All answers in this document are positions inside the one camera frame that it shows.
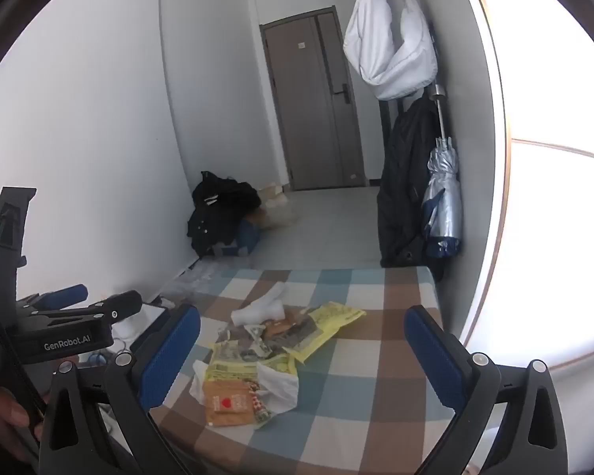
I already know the yellow printed wrapper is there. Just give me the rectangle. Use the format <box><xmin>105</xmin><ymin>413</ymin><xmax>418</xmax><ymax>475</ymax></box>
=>
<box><xmin>204</xmin><ymin>339</ymin><xmax>298</xmax><ymax>429</ymax></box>

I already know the brown love tasty packet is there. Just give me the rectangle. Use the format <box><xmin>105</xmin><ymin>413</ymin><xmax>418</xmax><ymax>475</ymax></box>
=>
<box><xmin>202</xmin><ymin>380</ymin><xmax>255</xmax><ymax>427</ymax></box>

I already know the yellow plastic bag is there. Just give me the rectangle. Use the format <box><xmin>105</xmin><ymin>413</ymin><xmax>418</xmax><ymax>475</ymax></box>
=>
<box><xmin>278</xmin><ymin>301</ymin><xmax>366</xmax><ymax>363</ymax></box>

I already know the person's left hand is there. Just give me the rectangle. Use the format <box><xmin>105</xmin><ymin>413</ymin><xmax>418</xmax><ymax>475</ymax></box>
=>
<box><xmin>0</xmin><ymin>387</ymin><xmax>34</xmax><ymax>464</ymax></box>

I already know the checkered tablecloth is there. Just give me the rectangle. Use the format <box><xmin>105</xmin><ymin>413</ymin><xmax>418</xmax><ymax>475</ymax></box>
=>
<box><xmin>154</xmin><ymin>267</ymin><xmax>452</xmax><ymax>474</ymax></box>

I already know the orange snack packet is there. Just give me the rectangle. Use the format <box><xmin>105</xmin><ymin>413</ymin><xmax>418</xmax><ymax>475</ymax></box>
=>
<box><xmin>263</xmin><ymin>319</ymin><xmax>295</xmax><ymax>341</ymax></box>

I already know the black clothes pile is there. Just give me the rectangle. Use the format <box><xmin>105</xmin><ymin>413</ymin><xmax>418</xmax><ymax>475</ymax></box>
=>
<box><xmin>187</xmin><ymin>171</ymin><xmax>262</xmax><ymax>257</ymax></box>

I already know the blue box on floor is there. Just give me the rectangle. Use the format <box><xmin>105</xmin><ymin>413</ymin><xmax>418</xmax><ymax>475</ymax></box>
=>
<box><xmin>212</xmin><ymin>219</ymin><xmax>261</xmax><ymax>257</ymax></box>

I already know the white foam piece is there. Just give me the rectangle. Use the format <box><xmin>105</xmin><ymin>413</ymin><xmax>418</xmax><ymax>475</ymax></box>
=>
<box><xmin>230</xmin><ymin>282</ymin><xmax>285</xmax><ymax>327</ymax></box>

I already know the black hanging backpack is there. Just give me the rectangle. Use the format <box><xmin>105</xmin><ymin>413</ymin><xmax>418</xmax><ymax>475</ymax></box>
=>
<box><xmin>377</xmin><ymin>95</ymin><xmax>439</xmax><ymax>268</ymax></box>

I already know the silver blue folded umbrella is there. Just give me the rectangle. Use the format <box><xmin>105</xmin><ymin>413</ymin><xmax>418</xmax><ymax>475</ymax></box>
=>
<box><xmin>422</xmin><ymin>83</ymin><xmax>463</xmax><ymax>258</ymax></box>

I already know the beige paper bag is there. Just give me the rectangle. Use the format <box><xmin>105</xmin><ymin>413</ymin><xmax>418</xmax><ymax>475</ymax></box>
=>
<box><xmin>250</xmin><ymin>184</ymin><xmax>296</xmax><ymax>230</ymax></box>

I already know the grey entrance door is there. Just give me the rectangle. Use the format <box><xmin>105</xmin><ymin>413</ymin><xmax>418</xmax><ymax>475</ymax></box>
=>
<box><xmin>261</xmin><ymin>6</ymin><xmax>367</xmax><ymax>191</ymax></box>

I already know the white hanging jacket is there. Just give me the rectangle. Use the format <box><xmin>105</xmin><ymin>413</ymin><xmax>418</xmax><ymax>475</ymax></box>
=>
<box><xmin>343</xmin><ymin>0</ymin><xmax>438</xmax><ymax>101</ymax></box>

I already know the black coat rack stand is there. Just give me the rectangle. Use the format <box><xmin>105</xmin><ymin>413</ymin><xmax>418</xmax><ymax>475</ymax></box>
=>
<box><xmin>344</xmin><ymin>0</ymin><xmax>408</xmax><ymax>189</ymax></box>

